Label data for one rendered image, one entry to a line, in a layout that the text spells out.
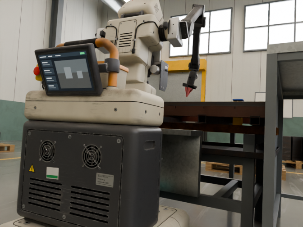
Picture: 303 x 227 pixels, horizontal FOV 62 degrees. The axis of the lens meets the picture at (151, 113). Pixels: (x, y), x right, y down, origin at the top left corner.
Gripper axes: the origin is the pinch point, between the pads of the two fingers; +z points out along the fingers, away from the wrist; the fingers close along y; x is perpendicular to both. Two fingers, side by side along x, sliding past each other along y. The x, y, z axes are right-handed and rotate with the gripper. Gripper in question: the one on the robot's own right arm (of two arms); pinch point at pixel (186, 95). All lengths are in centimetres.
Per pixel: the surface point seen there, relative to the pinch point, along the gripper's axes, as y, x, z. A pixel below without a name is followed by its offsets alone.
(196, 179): -39, 47, 46
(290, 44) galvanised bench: -68, 75, -28
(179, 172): -28, 47, 46
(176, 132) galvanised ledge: -26, 63, 21
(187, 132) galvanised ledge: -32, 63, 19
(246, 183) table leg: -64, 38, 40
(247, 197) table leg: -66, 38, 47
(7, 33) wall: 772, -274, -59
